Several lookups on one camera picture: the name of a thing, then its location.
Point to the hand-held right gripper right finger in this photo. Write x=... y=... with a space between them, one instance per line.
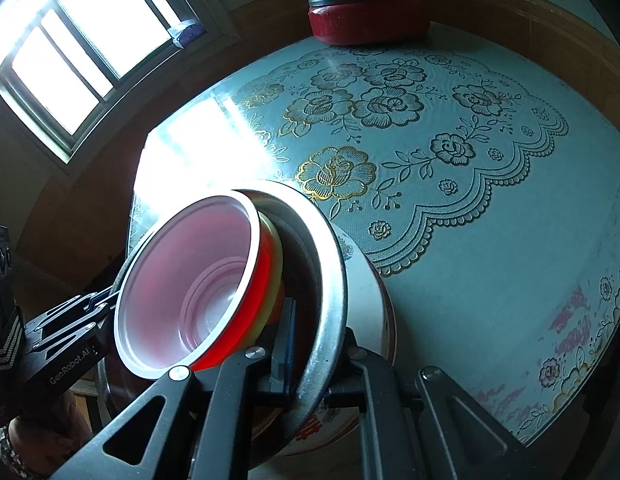
x=375 y=385

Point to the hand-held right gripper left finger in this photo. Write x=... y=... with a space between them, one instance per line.
x=287 y=340

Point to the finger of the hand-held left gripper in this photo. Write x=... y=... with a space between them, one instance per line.
x=72 y=327
x=92 y=300

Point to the yellow plastic bowl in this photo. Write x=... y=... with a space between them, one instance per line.
x=272 y=270

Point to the stainless steel bowl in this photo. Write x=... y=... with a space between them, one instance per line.
x=322 y=270

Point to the red plastic bowl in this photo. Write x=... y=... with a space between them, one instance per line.
x=190 y=285

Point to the person's left hand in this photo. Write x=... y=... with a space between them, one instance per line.
x=45 y=430

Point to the teal floral tablecloth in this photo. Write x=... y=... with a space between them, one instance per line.
x=465 y=240

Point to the window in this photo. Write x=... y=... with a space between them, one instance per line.
x=90 y=35

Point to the blue tissue pack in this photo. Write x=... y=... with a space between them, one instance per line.
x=187 y=34

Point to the red electric pot with lid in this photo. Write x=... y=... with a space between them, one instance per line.
x=370 y=15

